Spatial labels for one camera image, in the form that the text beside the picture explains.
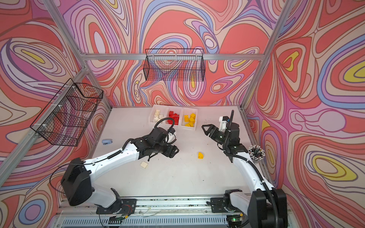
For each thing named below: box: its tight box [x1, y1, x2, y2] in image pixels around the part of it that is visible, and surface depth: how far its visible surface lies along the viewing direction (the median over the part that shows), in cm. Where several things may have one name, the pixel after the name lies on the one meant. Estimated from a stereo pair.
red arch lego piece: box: [167, 110, 180, 126], surface depth 113 cm
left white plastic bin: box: [147, 104, 169, 126], surface depth 113 cm
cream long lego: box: [154, 109, 161, 118], surface depth 116 cm
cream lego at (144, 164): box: [139, 161, 149, 169], surface depth 89 cm
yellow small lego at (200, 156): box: [197, 152, 204, 160], surface depth 93 cm
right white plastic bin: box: [181, 106, 198, 131], surface depth 109 cm
